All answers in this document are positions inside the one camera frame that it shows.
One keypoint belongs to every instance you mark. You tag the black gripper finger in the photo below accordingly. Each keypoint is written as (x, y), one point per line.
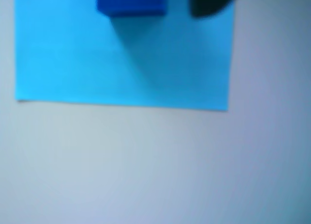
(209, 1)

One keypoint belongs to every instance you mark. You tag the small blue cube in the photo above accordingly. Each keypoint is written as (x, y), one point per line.
(131, 3)

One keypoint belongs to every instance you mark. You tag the light blue paper square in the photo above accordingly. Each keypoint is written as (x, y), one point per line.
(73, 63)

